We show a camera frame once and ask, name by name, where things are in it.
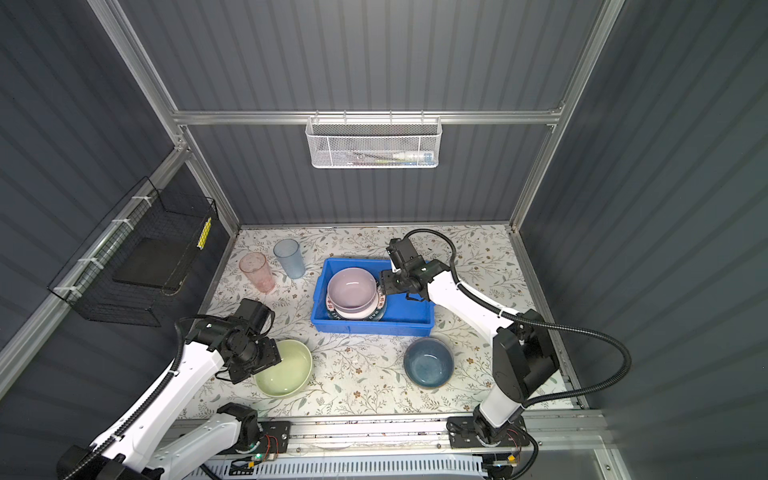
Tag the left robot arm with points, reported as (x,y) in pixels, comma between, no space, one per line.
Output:
(131,449)

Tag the dark blue ceramic bowl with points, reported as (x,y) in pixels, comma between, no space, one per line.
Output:
(428,363)

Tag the pink ceramic bowl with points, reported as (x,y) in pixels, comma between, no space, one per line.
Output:
(352,290)

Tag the blue plastic bin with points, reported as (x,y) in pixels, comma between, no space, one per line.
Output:
(401,317)

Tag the white wire mesh basket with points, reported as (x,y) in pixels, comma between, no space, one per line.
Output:
(361,142)

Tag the yellow tag on basket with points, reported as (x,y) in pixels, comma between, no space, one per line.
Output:
(204,233)

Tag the white plate dark green rim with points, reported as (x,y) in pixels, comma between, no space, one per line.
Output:
(374,312)

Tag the black mounting plate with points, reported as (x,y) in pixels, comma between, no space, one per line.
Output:
(269,437)
(468,432)

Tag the pink translucent plastic cup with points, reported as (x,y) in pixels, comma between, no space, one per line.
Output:
(255,266)

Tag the green ceramic bowl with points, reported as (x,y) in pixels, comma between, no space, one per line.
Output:
(291,374)

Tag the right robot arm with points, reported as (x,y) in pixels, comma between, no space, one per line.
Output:
(523,354)

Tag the white marker in basket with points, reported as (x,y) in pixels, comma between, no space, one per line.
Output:
(423,158)

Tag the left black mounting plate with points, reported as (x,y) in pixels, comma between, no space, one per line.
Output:
(269,437)

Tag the blue translucent plastic cup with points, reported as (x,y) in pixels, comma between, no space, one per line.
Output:
(288,254)

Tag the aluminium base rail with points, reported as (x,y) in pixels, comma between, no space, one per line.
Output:
(412,433)

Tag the black wire wall basket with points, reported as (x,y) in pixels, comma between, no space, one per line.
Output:
(137,267)

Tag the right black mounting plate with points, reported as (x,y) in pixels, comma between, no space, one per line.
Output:
(468,432)

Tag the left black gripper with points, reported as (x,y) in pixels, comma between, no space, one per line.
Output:
(271,356)

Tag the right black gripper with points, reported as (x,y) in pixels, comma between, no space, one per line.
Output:
(386,278)

